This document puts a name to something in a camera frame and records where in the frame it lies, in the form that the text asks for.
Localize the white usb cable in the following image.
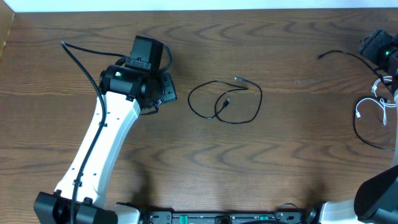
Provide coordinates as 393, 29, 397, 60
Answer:
354, 75, 398, 127

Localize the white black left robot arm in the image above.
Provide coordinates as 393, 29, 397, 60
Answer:
34, 35, 177, 223

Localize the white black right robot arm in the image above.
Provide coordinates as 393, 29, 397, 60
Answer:
303, 29, 397, 224

